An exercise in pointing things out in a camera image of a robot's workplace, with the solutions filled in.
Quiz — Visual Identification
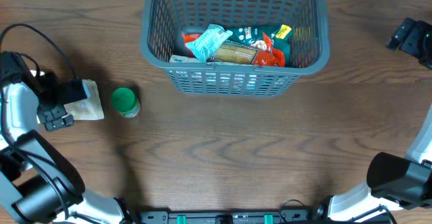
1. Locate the cream paper pouch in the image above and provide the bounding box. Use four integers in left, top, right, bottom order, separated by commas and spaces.
64, 80, 105, 121

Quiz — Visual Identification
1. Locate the green lid jar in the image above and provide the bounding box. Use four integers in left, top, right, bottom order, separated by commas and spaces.
110, 87, 140, 118

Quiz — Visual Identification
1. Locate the tissue multipack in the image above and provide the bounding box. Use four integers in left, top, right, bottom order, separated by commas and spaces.
168, 53, 257, 86

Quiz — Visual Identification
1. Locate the green coffee bag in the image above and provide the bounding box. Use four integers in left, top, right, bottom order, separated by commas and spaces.
225, 24, 294, 67

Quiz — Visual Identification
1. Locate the orange spaghetti packet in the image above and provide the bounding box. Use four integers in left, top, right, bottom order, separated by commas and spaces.
180, 32, 279, 67

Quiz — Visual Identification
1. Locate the light blue snack packet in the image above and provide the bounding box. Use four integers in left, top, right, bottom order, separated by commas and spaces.
182, 24, 233, 62

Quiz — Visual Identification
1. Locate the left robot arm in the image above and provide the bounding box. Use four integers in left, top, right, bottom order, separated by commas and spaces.
1, 52, 134, 223

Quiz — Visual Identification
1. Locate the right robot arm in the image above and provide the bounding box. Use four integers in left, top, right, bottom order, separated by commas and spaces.
313, 18, 431, 223

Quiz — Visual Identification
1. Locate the grey plastic basket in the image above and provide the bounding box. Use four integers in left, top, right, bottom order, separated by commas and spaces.
140, 0, 330, 97

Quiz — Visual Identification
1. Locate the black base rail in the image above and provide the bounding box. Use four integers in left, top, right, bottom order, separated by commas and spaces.
134, 207, 392, 224

